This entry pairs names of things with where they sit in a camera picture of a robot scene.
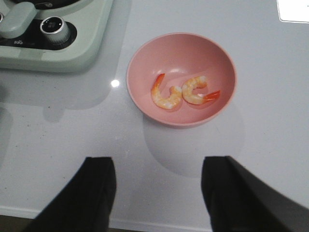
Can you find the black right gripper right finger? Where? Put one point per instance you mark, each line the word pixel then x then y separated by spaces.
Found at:
pixel 238 201

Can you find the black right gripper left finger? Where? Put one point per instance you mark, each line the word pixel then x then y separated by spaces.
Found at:
pixel 84 204

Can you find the cooked shrimp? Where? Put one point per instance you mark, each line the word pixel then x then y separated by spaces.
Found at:
pixel 165 100
pixel 198 99

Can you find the pink bowl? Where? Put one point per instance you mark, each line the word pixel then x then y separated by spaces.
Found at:
pixel 181 56

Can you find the green breakfast maker base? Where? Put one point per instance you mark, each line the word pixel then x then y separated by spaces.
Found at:
pixel 24 47

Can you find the right silver control knob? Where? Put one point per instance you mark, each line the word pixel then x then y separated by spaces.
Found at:
pixel 55 30

